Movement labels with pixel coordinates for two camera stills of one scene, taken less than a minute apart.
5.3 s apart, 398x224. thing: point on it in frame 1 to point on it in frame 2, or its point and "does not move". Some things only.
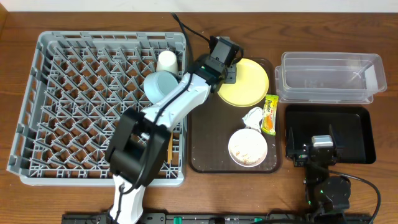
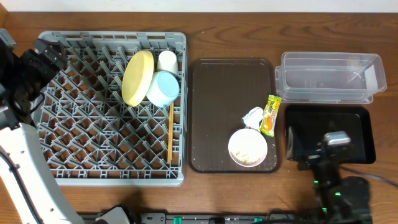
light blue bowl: [158, 84] does not move
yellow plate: [251, 85] to [138, 74]
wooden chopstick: [170, 148] does not move
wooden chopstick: [169, 153] does not move
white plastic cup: [167, 61] does not move
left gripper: [232, 73] to [50, 55]
